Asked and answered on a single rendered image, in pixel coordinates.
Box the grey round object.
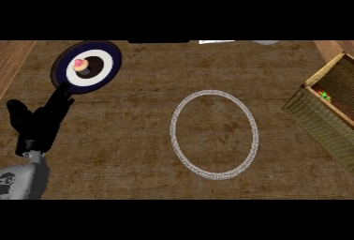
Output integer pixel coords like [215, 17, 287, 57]
[253, 39, 282, 46]

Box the white flat object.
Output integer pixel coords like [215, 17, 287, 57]
[198, 39, 237, 45]

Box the pink frosted cupcake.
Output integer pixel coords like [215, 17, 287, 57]
[73, 57, 94, 77]

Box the olive wicker basket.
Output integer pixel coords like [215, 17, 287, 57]
[281, 52, 354, 176]

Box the blue and white plate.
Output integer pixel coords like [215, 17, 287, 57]
[51, 40, 123, 96]

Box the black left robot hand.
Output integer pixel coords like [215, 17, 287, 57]
[7, 82, 77, 158]

